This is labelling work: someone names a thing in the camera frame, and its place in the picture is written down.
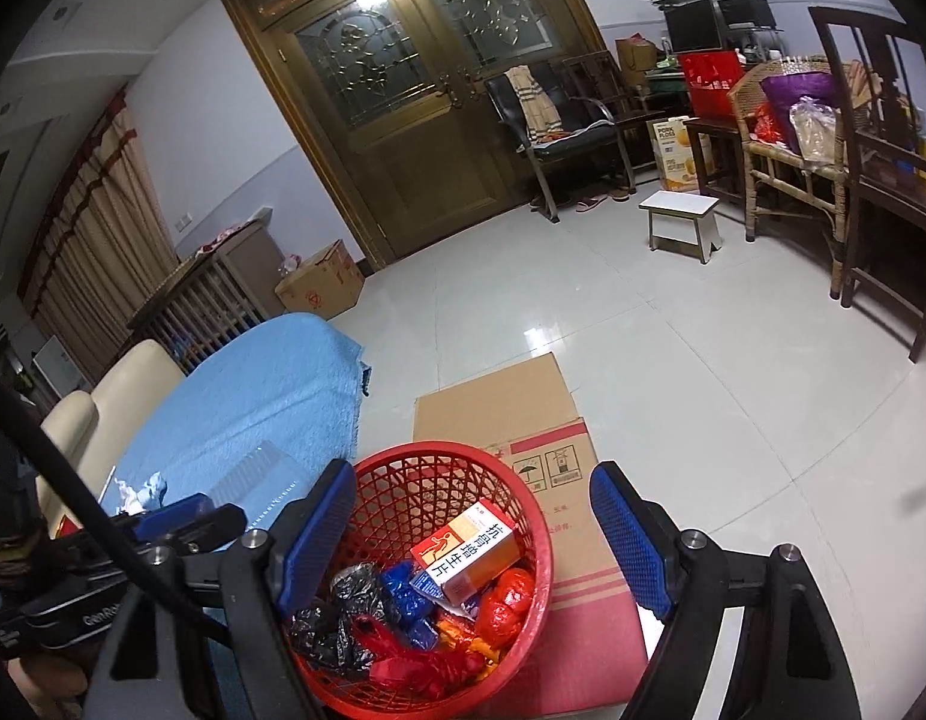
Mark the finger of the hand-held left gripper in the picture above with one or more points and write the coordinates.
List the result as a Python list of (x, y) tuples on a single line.
[(178, 514), (212, 529)]

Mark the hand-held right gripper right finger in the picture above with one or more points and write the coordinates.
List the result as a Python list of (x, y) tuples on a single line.
[(628, 540)]

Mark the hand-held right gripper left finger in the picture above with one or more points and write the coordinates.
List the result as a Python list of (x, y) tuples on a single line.
[(320, 532)]

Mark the red plastic basket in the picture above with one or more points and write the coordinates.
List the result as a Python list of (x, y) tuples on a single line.
[(403, 480)]

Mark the black plastic bag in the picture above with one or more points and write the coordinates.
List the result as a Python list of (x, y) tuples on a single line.
[(335, 630)]

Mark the blue silver foil packet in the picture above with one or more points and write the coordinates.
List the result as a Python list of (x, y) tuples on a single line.
[(407, 600)]

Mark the white and orange medicine box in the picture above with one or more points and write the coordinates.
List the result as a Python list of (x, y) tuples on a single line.
[(463, 547)]

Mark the red plastic bag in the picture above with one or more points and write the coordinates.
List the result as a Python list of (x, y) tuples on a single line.
[(410, 664)]

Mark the person's left hand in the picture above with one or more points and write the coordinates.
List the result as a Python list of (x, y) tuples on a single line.
[(51, 679)]

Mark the crumpled clear white wrapper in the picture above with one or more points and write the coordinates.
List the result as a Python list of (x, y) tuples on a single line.
[(152, 491)]

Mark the clear plastic tray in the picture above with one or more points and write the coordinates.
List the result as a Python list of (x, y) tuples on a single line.
[(260, 472)]

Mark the orange-red plastic bag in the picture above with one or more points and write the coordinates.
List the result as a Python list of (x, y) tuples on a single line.
[(508, 607)]

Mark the cream leather sofa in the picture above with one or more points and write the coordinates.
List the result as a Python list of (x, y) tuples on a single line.
[(126, 382)]

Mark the flat cardboard sheet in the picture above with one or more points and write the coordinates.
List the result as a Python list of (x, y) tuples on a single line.
[(500, 405)]

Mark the white air conditioner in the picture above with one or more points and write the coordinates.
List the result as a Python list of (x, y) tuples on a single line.
[(58, 371)]

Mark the wooden radiator cover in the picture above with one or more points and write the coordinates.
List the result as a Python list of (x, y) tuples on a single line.
[(208, 307)]

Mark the brown cardboard box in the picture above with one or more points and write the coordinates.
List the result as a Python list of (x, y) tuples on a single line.
[(320, 285)]

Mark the beige curtain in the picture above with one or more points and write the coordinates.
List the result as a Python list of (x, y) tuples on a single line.
[(103, 240)]

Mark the slipper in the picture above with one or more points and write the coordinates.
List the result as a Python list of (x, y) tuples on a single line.
[(621, 194), (590, 203)]

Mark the white stool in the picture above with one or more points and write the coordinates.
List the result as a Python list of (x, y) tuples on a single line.
[(680, 202)]

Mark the wooden double door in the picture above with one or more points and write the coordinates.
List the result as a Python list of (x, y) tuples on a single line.
[(403, 165)]

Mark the yellow printed carton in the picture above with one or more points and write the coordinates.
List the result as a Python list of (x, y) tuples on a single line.
[(677, 157)]

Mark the black armchair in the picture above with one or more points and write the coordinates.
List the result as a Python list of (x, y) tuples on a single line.
[(575, 142)]

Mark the wicker chair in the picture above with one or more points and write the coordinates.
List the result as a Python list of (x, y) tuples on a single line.
[(763, 157)]

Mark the dark wooden side table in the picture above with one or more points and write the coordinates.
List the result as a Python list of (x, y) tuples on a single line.
[(714, 127)]

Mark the tall dark wooden chair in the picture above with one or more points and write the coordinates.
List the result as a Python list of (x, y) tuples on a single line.
[(883, 187)]

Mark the striped beige towel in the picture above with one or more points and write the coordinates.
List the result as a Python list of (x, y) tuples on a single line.
[(534, 105)]

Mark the clear plastic bag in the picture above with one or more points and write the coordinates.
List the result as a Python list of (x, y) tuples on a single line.
[(811, 127)]

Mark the red gift bag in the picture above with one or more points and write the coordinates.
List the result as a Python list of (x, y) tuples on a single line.
[(707, 86)]

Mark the dark wooden armchair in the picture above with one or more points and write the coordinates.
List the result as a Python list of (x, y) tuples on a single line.
[(598, 75)]

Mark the purple bag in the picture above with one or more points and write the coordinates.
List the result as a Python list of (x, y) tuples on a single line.
[(793, 90)]

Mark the brown paper bag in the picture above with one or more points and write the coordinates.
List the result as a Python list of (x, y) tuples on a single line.
[(637, 58)]

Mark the black monitor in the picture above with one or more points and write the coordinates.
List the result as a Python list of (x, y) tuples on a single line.
[(692, 26)]

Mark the white wall socket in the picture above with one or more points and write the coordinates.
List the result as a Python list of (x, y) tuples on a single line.
[(183, 223)]

